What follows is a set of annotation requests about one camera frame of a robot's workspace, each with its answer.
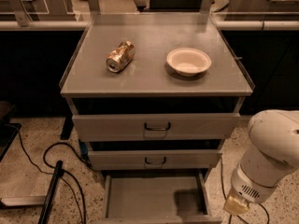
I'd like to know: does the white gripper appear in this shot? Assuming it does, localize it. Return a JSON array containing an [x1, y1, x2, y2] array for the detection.
[[223, 161, 278, 216]]

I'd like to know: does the grey bottom drawer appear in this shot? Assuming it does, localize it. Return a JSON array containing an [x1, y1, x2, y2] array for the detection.
[[98, 172, 221, 224]]

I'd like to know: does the grey drawer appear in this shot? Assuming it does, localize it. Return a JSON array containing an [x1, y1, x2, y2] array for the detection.
[[89, 149, 221, 171], [98, 172, 221, 224], [73, 113, 240, 142]]

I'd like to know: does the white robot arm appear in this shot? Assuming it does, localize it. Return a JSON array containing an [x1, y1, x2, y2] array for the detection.
[[224, 109, 299, 216]]

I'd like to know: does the grey middle drawer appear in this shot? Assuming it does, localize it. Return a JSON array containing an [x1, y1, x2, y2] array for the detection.
[[89, 149, 221, 171]]

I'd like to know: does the grey top drawer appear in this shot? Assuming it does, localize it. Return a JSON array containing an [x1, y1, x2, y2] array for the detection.
[[73, 113, 240, 142]]

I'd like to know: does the grey drawer cabinet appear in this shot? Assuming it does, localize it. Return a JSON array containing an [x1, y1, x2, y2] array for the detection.
[[59, 12, 256, 185]]

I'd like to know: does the white paper bowl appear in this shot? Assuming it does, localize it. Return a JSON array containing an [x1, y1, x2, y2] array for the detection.
[[166, 48, 212, 77]]

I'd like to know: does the crushed gold soda can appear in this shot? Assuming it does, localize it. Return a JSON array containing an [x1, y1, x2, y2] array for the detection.
[[106, 41, 135, 73]]

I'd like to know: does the black floor bar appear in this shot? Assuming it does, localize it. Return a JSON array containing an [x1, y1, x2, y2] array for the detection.
[[38, 161, 63, 224]]

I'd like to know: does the dark tray left edge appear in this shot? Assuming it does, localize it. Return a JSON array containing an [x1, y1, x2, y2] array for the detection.
[[0, 123, 21, 162]]

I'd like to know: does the black cable right floor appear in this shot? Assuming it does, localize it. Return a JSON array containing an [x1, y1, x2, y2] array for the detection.
[[220, 159, 271, 224]]

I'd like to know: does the black cable floor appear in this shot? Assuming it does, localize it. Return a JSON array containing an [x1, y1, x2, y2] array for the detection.
[[12, 124, 94, 224], [220, 159, 271, 224]]

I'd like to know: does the black cable left floor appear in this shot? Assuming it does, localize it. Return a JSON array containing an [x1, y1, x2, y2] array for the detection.
[[12, 124, 94, 224]]

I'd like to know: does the white horizontal rail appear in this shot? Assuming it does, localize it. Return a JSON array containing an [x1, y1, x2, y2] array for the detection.
[[0, 21, 299, 31]]

